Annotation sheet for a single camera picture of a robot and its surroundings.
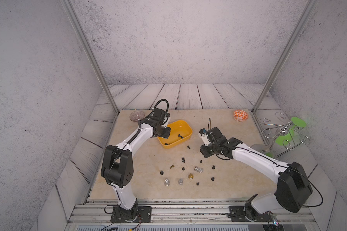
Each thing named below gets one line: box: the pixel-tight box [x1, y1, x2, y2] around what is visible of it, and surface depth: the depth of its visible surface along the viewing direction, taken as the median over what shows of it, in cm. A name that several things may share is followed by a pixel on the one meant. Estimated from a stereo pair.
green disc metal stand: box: [259, 112, 310, 160], surface depth 80 cm
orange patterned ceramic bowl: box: [232, 109, 249, 122], surface depth 117 cm
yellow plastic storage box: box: [157, 119, 193, 150], surface depth 107 cm
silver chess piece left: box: [163, 178, 171, 187], surface depth 84 cm
